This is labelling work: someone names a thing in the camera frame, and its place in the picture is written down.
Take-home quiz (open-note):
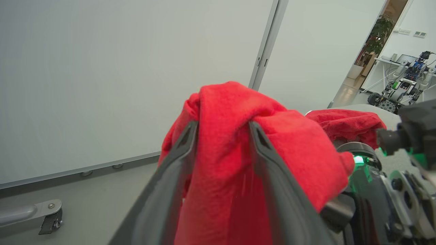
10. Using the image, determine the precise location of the grey partition post double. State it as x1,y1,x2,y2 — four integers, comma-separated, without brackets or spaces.
248,0,290,91

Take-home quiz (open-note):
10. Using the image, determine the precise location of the green potted plant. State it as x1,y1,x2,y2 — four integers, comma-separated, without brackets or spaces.
364,15,395,56

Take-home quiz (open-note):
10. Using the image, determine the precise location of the grey partition bottom rail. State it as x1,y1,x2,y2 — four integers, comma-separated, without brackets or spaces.
0,152,161,190

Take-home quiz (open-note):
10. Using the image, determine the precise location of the wheeled robot in background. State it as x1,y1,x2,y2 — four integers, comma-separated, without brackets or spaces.
367,51,436,114

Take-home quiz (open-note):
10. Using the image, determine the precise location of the white background table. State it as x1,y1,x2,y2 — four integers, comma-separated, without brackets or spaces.
360,54,436,94

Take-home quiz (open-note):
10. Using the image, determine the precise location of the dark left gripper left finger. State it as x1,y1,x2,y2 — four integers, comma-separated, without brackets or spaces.
109,120,199,245

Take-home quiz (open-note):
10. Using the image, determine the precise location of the red garment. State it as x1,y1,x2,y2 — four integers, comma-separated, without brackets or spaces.
158,81,387,245

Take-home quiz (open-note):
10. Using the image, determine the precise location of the grey metal partition foot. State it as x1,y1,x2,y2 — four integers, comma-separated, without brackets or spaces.
0,199,63,228

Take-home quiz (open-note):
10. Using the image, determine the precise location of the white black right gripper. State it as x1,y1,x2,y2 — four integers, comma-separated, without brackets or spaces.
336,142,384,193

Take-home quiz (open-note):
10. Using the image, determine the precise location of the black caster wheel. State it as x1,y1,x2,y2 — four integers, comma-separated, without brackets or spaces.
38,209,64,235

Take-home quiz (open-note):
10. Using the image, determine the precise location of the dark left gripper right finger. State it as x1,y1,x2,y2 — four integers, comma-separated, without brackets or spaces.
249,121,338,245

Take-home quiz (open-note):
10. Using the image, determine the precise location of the white plant pot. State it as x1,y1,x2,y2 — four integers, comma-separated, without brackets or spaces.
347,64,365,81

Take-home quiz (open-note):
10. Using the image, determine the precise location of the dark right wrist camera box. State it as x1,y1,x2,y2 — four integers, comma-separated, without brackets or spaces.
376,99,436,164

